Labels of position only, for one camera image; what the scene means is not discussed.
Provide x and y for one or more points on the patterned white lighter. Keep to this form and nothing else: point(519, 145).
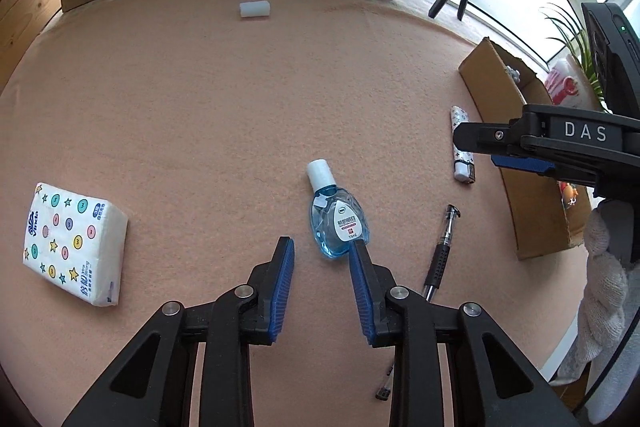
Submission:
point(464, 167)

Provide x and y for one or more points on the cardboard box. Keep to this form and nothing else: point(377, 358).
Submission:
point(540, 217)

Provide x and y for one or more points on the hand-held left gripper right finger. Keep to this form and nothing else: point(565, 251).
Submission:
point(361, 297)

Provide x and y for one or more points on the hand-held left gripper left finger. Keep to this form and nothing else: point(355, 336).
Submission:
point(282, 292)

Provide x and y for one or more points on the green spider plant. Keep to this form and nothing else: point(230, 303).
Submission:
point(575, 42)

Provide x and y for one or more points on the small black connector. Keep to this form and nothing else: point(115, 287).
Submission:
point(383, 393)

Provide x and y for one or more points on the blue eye drop bottle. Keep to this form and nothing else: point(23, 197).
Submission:
point(340, 222)

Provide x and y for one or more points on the pine wood panel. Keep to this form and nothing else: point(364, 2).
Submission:
point(30, 7)

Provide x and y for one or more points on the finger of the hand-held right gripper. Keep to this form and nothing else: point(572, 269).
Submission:
point(525, 164)
point(485, 137)

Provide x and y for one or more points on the translucent white cap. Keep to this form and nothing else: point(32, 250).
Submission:
point(255, 9)

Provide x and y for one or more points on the patterned tissue pack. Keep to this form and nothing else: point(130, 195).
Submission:
point(70, 242)

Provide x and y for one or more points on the white grey massager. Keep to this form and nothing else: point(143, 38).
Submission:
point(512, 73)

